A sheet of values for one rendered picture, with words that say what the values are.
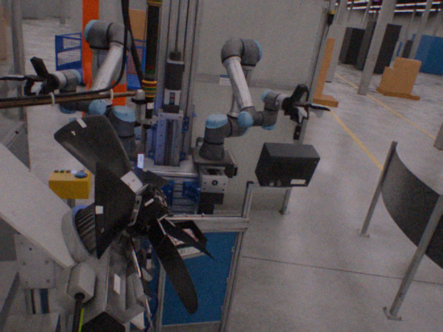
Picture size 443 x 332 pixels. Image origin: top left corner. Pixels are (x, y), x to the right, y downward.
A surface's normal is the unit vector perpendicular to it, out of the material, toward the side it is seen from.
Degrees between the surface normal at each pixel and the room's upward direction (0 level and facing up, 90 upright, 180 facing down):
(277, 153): 15
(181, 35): 90
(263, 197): 90
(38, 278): 90
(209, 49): 90
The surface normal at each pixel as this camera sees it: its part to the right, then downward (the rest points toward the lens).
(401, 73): -0.05, 0.40
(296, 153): 0.18, -0.77
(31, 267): 0.22, 0.42
